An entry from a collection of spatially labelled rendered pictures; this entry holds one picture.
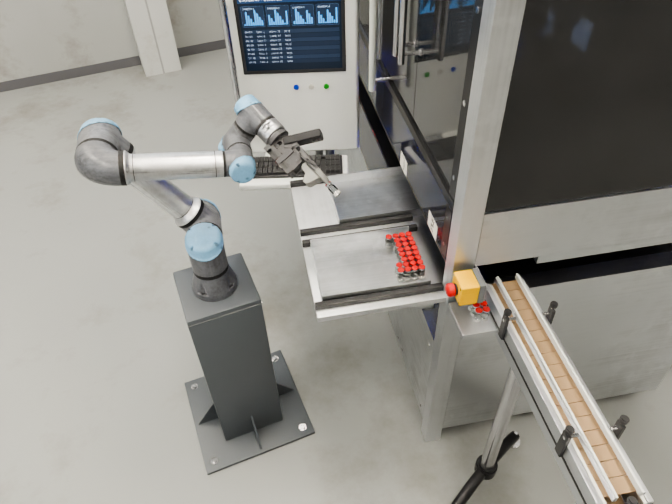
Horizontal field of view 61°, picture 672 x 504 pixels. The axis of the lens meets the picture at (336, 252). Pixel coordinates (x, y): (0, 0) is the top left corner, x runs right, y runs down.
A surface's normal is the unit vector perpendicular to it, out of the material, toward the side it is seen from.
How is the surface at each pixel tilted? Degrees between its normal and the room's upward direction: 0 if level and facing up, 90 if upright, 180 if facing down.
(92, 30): 90
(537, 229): 90
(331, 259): 0
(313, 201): 0
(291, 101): 90
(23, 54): 90
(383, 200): 0
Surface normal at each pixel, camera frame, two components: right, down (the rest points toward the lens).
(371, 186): -0.03, -0.72
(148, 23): 0.38, 0.63
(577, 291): 0.18, 0.68
